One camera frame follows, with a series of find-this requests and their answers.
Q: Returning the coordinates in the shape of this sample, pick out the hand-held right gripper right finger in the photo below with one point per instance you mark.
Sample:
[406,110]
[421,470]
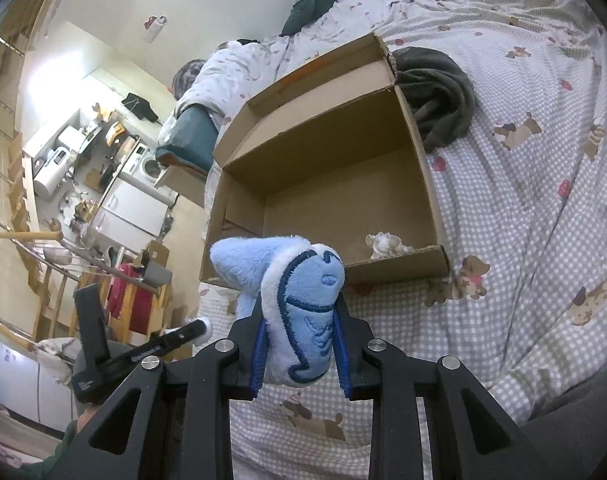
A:
[341,360]

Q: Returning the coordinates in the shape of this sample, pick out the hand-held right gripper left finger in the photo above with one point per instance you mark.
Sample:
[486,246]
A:
[257,360]

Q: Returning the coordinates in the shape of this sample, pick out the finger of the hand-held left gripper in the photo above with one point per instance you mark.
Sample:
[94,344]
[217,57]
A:
[89,315]
[168,341]

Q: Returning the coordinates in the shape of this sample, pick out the blue plush shark toy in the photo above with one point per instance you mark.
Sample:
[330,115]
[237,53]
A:
[303,305]

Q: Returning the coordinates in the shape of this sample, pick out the person's left forearm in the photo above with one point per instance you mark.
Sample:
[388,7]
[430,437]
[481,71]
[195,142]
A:
[58,452]

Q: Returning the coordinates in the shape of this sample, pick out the red cloth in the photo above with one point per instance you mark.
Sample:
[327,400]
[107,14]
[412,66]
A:
[131,300]

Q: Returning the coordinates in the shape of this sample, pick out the wooden drying rack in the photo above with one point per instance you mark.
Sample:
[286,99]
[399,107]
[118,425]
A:
[126,280]

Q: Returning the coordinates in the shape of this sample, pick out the metal stair railing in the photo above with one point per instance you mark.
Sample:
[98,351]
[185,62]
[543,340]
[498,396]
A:
[43,250]

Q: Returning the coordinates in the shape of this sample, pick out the small cardboard box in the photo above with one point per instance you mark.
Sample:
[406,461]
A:
[155,255]

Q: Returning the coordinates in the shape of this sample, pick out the white cabinet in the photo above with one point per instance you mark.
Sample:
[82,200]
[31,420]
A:
[128,207]

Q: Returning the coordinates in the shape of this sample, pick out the small white plush toy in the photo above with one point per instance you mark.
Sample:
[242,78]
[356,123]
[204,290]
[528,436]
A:
[386,246]

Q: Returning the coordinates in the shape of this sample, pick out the white kitchen appliance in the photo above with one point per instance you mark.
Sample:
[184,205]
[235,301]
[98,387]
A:
[52,167]

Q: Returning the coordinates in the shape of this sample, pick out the white washing machine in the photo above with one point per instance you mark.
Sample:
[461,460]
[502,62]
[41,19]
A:
[146,166]

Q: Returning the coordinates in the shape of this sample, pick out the teal mattress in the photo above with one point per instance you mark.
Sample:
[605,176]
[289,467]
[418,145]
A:
[191,135]

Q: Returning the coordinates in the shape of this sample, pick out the black hanging garment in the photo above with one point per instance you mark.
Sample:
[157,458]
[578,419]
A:
[139,106]

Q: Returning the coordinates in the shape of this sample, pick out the checked printed blanket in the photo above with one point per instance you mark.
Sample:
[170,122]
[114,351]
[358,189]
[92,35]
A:
[513,185]

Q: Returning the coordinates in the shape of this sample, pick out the grey striped cloth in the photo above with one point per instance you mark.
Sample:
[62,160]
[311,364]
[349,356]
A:
[187,76]

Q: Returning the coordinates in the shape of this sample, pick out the dark grey cloth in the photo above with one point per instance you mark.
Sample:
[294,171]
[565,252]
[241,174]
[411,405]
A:
[436,95]

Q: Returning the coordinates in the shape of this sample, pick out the dark teal pillow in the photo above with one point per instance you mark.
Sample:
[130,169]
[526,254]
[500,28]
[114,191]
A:
[313,5]

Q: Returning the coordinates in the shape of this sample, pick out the white wall hanging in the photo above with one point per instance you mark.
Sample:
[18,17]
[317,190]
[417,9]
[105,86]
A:
[154,24]

